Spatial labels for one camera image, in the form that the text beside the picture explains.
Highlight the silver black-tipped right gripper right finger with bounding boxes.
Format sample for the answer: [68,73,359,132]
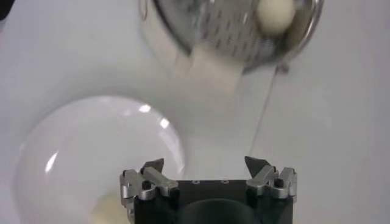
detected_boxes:
[244,155,298,200]

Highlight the silver black-tipped right gripper left finger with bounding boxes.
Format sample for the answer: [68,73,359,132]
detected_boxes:
[119,158,180,214]

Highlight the white steamed baozi bun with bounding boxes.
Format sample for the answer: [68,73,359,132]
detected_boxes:
[255,0,297,37]

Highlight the stainless steel steamer basket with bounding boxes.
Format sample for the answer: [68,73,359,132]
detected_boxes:
[138,0,325,75]

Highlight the round white plate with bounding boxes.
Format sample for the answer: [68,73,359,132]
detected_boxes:
[13,96,186,224]

